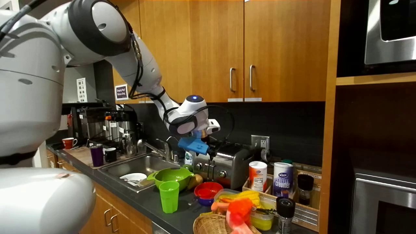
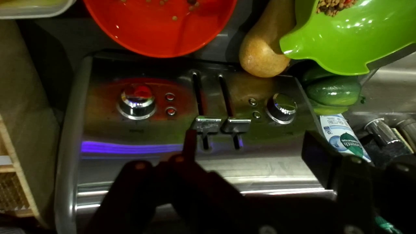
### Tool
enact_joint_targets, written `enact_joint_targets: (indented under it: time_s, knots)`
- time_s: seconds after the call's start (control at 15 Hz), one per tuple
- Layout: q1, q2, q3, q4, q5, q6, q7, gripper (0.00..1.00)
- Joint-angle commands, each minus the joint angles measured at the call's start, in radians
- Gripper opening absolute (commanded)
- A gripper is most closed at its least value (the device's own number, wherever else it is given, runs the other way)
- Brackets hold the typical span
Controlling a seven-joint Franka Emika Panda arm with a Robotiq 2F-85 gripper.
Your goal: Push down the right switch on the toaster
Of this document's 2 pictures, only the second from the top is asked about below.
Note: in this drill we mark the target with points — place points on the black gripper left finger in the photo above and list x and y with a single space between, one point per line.
173 198

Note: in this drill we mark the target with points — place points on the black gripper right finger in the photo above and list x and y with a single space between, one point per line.
372 195

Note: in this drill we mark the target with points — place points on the silver toaster lever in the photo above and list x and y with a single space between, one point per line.
235 126
207 124

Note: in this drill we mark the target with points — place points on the stainless steel toaster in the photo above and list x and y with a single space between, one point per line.
268 169

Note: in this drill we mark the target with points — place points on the clear dish soap bottle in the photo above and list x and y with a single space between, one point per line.
344 136

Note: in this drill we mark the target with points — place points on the stainless steel sink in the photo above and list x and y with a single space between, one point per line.
390 81

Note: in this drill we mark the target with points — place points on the green mixing bowl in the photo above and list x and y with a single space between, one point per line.
346 33

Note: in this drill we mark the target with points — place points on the wooden crate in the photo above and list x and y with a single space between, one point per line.
26 107

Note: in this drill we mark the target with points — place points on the red plastic bowl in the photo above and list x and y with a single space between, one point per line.
160 26

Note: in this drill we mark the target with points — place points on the brown pear toy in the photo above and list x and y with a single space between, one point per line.
261 46

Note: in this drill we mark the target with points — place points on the clear plastic container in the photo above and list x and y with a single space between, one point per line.
30 7

